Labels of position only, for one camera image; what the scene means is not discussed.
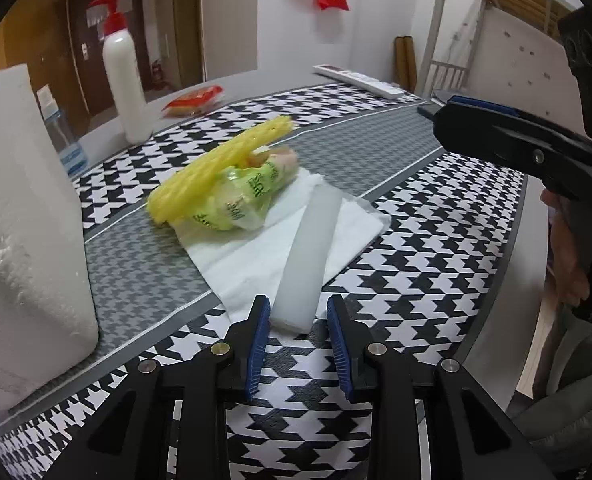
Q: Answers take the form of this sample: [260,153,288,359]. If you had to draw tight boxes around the white pump lotion bottle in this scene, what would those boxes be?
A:
[86,0,155,145]

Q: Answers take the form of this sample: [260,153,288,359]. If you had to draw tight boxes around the person's right forearm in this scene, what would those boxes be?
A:
[506,305,592,480]

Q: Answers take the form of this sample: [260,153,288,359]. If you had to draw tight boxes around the wooden wardrobe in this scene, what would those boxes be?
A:
[3,0,84,131]

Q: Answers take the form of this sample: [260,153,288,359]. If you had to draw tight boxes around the white foam box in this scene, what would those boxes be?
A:
[0,64,100,403]

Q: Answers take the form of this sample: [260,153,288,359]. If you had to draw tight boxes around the red snack packet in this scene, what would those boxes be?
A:
[162,85,225,118]

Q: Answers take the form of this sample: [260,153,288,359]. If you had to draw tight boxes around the wooden boards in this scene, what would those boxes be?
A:
[393,35,419,93]

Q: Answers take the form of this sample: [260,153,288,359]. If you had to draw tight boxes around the green plastic bag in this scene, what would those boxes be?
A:
[176,147,299,233]

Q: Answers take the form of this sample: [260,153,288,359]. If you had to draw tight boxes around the yellow foam net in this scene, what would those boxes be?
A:
[147,115,294,226]

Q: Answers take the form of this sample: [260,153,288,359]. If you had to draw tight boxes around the blue spray bottle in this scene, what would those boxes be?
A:
[36,85,89,178]

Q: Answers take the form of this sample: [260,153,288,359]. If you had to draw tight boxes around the translucent white foam strip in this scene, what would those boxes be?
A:
[271,185,344,333]

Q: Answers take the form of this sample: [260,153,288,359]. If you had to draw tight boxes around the white remote control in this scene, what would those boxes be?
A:
[312,64,404,100]

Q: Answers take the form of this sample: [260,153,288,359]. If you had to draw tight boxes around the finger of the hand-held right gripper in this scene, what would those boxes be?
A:
[448,95,592,151]
[432,104,592,201]

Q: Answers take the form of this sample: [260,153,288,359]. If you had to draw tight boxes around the houndstooth tablecloth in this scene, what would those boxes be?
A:
[0,82,527,480]

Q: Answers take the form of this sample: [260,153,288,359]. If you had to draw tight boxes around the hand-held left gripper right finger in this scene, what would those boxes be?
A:
[326,295,557,480]

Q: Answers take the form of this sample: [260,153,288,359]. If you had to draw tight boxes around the wooden side door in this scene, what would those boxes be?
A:
[158,0,207,91]

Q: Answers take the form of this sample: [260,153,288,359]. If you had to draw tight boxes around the dark brown door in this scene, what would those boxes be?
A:
[67,0,144,116]

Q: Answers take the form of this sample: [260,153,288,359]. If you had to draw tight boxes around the person's right hand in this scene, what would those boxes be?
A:
[541,190,592,307]

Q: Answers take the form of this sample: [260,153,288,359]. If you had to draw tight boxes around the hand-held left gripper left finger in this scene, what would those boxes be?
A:
[40,295,274,480]

